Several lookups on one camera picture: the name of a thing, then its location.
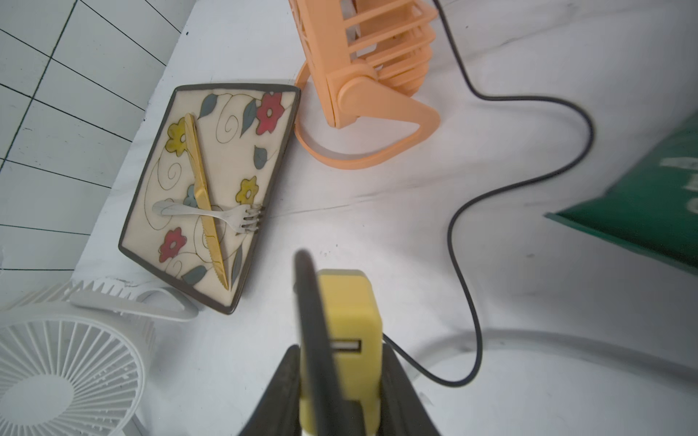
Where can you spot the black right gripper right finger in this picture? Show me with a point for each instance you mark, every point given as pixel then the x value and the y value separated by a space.
pixel 402 412

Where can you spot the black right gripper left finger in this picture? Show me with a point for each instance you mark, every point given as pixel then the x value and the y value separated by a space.
pixel 306 380

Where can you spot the yellow usb charger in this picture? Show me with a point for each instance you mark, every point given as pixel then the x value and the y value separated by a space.
pixel 355 331

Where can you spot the small white desk fan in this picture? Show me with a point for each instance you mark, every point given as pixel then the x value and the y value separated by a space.
pixel 75 357

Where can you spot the small orange desk fan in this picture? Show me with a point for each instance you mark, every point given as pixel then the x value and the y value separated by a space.
pixel 366 59

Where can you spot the silver fork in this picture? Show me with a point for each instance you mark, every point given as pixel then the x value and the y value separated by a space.
pixel 242 219

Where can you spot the yellow plastic knife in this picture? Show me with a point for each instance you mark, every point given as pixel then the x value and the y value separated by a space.
pixel 203 200

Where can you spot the green snack bag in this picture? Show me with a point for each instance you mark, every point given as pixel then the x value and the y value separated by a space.
pixel 652 209

